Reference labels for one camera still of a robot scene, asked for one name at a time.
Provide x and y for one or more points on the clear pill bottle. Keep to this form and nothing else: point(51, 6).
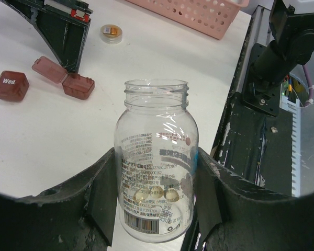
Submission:
point(156, 152)

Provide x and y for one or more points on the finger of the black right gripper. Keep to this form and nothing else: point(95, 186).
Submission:
point(63, 25)

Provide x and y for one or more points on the pink perforated basket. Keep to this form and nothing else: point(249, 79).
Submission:
point(211, 17)

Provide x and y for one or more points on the gold bottle cap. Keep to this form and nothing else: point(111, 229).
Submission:
point(111, 34)

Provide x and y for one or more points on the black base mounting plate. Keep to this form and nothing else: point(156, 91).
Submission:
point(256, 144)

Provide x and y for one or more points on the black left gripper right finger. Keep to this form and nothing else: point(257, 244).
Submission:
point(235, 214)

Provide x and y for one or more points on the red Wed pill box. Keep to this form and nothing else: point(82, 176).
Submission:
point(13, 86)

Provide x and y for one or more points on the red Sat pill box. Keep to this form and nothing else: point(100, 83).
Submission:
point(73, 84)

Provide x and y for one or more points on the light blue cable duct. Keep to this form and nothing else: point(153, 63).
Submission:
point(295, 110)

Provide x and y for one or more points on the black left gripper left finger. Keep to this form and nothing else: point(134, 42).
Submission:
point(78, 214)

